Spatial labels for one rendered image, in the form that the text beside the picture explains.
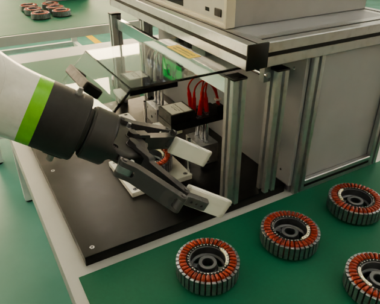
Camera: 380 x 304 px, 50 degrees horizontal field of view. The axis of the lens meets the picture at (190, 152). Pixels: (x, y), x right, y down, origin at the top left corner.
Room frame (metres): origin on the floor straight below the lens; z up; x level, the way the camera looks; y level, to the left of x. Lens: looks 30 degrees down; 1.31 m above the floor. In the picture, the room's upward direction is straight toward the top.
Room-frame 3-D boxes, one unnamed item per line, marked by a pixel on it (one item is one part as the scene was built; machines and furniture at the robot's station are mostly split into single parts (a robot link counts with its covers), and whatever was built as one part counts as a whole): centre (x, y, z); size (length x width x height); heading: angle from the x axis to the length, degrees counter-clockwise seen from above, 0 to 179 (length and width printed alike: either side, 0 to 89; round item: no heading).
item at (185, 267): (0.52, -0.03, 0.77); 0.11 x 0.11 x 0.04
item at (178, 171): (0.82, 0.10, 0.78); 0.15 x 0.15 x 0.01; 30
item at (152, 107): (1.10, 0.09, 0.80); 0.08 x 0.05 x 0.06; 30
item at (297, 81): (1.05, -0.06, 0.92); 0.66 x 0.01 x 0.30; 30
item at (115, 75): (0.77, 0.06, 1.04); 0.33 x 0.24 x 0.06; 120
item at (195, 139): (0.89, -0.03, 0.80); 0.08 x 0.05 x 0.06; 30
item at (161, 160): (0.82, 0.10, 0.80); 0.11 x 0.11 x 0.04
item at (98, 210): (0.93, 0.14, 0.76); 0.64 x 0.47 x 0.02; 30
